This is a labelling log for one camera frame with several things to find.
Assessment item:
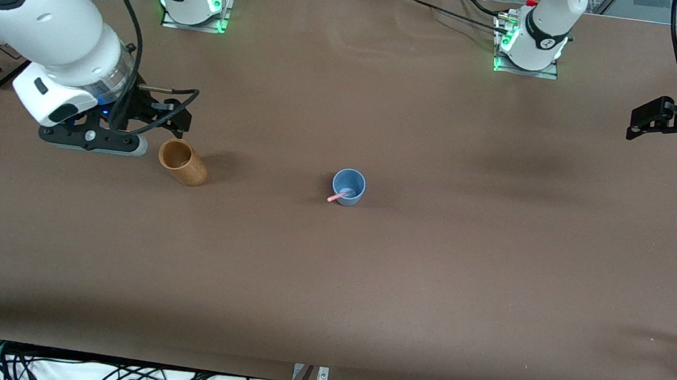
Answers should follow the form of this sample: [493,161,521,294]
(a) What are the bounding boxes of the blue plastic cup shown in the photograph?
[329,167,368,209]

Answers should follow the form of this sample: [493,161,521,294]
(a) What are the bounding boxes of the silver table bracket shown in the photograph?
[291,363,331,380]

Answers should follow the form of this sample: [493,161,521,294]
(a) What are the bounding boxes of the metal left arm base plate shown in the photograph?
[490,11,566,80]

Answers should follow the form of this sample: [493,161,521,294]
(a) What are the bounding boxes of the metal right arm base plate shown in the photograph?
[161,0,234,35]

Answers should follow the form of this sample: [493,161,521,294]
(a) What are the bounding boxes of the bamboo cup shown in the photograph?
[155,137,212,189]

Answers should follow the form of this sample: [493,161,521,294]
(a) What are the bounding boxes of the thin black cable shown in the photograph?
[396,0,508,32]
[457,0,515,20]

